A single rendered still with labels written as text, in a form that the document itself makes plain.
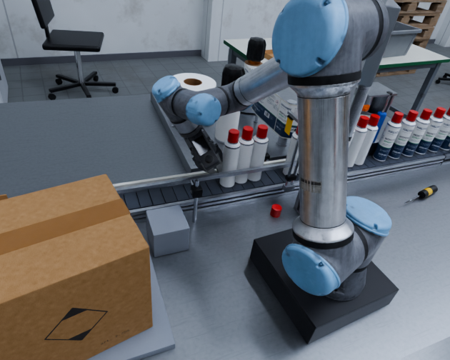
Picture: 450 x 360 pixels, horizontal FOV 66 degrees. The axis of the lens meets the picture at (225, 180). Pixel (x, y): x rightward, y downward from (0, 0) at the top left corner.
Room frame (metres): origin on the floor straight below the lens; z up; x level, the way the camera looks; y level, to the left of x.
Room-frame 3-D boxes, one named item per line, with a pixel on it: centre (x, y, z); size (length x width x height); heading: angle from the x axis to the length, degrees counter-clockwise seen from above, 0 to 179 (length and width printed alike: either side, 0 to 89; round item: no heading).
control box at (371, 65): (0.97, -0.31, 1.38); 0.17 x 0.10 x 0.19; 171
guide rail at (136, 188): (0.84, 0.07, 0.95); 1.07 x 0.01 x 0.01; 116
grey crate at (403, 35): (3.14, -1.11, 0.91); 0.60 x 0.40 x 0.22; 124
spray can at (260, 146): (0.97, -0.10, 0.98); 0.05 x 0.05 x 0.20
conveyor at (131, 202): (1.00, -0.17, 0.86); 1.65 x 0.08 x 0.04; 116
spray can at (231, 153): (0.92, -0.01, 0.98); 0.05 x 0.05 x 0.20
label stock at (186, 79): (1.40, 0.19, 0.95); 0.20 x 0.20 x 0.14
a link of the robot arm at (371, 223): (0.57, -0.31, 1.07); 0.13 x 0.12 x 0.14; 137
